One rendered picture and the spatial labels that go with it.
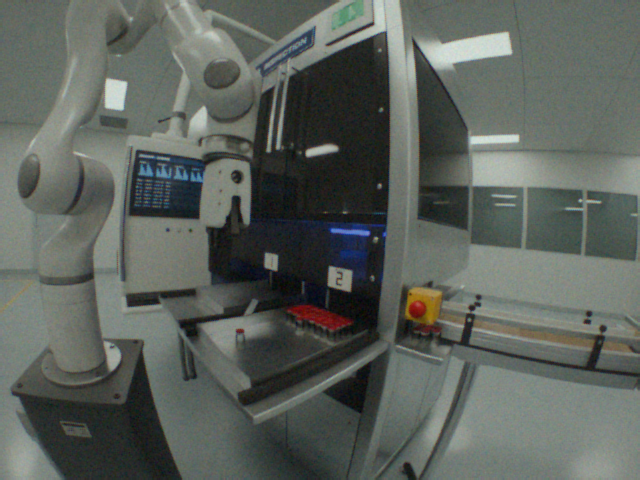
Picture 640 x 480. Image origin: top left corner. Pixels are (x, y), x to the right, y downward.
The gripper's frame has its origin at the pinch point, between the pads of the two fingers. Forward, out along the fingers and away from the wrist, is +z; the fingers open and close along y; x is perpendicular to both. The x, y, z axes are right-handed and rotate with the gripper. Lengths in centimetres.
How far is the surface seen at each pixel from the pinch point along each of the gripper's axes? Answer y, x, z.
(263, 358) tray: 2.9, -10.6, 22.2
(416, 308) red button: -18.2, -35.6, 10.3
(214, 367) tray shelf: 5.1, -0.2, 22.4
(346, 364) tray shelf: -9.6, -23.1, 22.4
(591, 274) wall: -211, -499, 38
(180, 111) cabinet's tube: 94, -9, -63
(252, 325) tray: 19.4, -18.0, 22.1
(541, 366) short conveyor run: -51, -50, 23
